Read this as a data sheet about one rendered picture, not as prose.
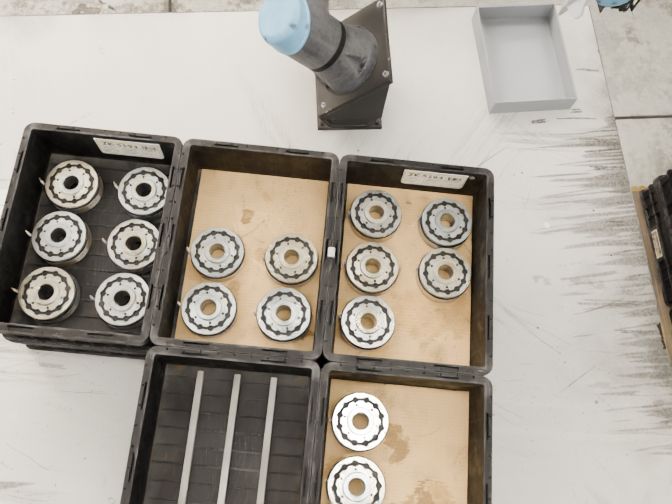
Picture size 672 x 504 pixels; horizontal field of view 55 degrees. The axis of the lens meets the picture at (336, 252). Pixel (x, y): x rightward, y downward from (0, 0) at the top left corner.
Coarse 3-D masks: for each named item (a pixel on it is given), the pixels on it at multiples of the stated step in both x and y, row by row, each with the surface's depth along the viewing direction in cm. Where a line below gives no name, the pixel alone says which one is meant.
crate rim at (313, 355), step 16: (192, 144) 123; (208, 144) 124; (224, 144) 124; (240, 144) 124; (336, 160) 124; (336, 176) 123; (176, 192) 120; (336, 192) 122; (176, 208) 119; (176, 224) 118; (160, 288) 115; (320, 288) 116; (160, 304) 115; (320, 304) 115; (160, 320) 113; (320, 320) 116; (320, 336) 113; (240, 352) 112; (256, 352) 112; (272, 352) 112; (288, 352) 112; (304, 352) 112; (320, 352) 112
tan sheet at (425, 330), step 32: (352, 192) 133; (416, 192) 134; (416, 224) 132; (448, 224) 132; (416, 256) 130; (416, 288) 127; (416, 320) 125; (448, 320) 126; (352, 352) 123; (384, 352) 123; (416, 352) 124; (448, 352) 124
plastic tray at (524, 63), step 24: (480, 24) 157; (504, 24) 163; (528, 24) 164; (552, 24) 162; (480, 48) 158; (504, 48) 161; (528, 48) 162; (552, 48) 162; (504, 72) 159; (528, 72) 159; (552, 72) 160; (504, 96) 157; (528, 96) 157; (552, 96) 158; (576, 96) 153
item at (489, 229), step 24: (432, 168) 125; (456, 168) 125; (480, 168) 125; (336, 216) 120; (336, 240) 119; (336, 264) 118; (336, 288) 116; (336, 360) 112; (360, 360) 112; (384, 360) 113; (408, 360) 113
